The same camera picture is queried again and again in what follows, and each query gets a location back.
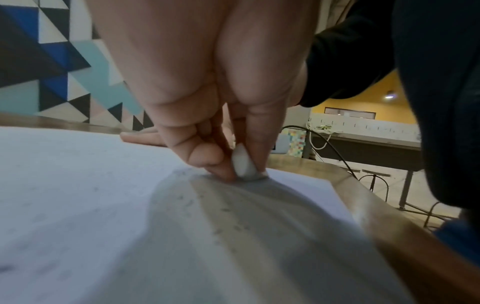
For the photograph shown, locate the white paper sheet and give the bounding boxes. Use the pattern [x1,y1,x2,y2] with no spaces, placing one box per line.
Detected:
[0,126,415,304]

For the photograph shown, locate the black cable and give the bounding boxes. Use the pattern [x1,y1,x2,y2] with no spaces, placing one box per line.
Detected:
[281,125,362,179]

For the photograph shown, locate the person's left hand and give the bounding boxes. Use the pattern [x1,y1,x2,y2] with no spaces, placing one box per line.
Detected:
[85,0,320,182]

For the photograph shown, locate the frosted white partition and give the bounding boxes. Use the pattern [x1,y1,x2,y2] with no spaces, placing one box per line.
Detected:
[309,114,422,144]

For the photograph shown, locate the person's right forearm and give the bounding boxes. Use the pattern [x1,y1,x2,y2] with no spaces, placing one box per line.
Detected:
[288,0,399,108]

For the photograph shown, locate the white cable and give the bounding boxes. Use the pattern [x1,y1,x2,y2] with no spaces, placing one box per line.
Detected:
[306,120,335,151]

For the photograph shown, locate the colourful pixel pattern panel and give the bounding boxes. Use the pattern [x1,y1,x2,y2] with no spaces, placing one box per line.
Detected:
[286,129,308,158]

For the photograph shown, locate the dark blue shirt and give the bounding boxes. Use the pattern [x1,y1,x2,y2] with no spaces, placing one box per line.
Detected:
[390,0,480,215]

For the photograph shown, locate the long dark table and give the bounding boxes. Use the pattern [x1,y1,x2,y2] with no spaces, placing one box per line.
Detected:
[306,130,425,210]

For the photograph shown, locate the white eraser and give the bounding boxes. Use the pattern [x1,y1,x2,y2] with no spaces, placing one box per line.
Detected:
[231,143,269,182]

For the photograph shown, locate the blue trousers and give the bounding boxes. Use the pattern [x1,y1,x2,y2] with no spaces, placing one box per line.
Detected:
[434,219,480,269]

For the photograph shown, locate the black wire chair frame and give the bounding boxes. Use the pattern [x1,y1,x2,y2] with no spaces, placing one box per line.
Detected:
[423,201,463,230]

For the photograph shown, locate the person's right hand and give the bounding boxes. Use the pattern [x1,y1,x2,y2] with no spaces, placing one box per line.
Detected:
[119,126,168,148]

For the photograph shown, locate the round metal stool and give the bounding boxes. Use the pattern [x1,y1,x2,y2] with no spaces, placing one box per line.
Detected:
[352,168,395,200]

